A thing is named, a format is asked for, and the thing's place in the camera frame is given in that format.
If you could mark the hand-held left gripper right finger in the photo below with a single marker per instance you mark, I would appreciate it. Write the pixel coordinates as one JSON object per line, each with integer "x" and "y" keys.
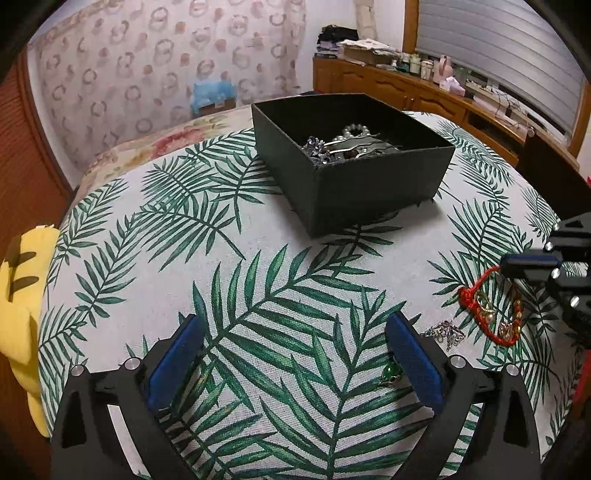
{"x": 415, "y": 364}

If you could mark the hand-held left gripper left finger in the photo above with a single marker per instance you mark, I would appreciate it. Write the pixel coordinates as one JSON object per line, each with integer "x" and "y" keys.
{"x": 175, "y": 364}

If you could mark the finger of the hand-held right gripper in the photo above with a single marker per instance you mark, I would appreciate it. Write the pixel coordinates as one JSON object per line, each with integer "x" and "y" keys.
{"x": 531, "y": 265}
{"x": 570, "y": 235}

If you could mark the green gem pendant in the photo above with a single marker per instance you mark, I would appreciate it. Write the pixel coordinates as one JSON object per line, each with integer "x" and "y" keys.
{"x": 392, "y": 373}

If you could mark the silver metal pendant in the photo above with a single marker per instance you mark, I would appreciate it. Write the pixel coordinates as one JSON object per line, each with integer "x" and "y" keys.
{"x": 445, "y": 333}

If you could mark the black square box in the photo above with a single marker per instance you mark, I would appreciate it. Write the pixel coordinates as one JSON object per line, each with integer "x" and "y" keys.
{"x": 378, "y": 184}

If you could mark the silver hair pin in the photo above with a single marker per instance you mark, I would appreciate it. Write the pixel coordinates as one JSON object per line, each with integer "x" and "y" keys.
{"x": 364, "y": 146}

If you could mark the purple crystal ornament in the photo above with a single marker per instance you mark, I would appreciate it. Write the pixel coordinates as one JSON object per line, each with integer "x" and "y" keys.
{"x": 316, "y": 148}

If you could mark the leaf print tablecloth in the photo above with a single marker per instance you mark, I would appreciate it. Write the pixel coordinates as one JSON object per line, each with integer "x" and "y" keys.
{"x": 277, "y": 300}

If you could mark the yellow plush toy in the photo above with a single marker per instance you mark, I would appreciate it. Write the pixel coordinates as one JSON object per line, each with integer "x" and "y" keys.
{"x": 21, "y": 323}

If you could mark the pink tissue box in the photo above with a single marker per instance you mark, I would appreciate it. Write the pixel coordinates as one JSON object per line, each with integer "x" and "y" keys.
{"x": 451, "y": 86}

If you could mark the grey window blind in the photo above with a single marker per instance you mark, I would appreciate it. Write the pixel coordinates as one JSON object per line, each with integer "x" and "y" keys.
{"x": 503, "y": 55}

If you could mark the pink bottle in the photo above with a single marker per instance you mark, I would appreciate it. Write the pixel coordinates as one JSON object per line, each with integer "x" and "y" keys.
{"x": 443, "y": 68}

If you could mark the wooden sideboard cabinet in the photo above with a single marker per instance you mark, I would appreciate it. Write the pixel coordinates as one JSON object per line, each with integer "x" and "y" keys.
{"x": 406, "y": 90}

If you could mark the group of cosmetic bottles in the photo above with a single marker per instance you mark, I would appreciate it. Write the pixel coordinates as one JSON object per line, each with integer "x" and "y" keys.
{"x": 415, "y": 65}

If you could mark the wooden louvre wardrobe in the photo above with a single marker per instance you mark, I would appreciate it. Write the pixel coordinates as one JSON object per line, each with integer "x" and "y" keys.
{"x": 27, "y": 152}

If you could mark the small cardboard box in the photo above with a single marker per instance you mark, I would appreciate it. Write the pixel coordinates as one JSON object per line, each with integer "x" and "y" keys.
{"x": 219, "y": 106}

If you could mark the flat cardboard box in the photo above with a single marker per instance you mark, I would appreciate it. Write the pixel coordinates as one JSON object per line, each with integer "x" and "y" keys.
{"x": 367, "y": 51}

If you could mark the blue bag on box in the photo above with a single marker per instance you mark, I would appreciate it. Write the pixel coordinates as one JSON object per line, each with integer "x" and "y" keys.
{"x": 213, "y": 92}

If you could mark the pile of folded clothes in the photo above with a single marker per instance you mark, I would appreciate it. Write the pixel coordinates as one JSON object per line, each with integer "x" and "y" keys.
{"x": 337, "y": 42}

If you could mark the wrapped air conditioner pipe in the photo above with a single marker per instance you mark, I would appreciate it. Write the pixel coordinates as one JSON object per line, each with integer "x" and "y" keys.
{"x": 365, "y": 18}

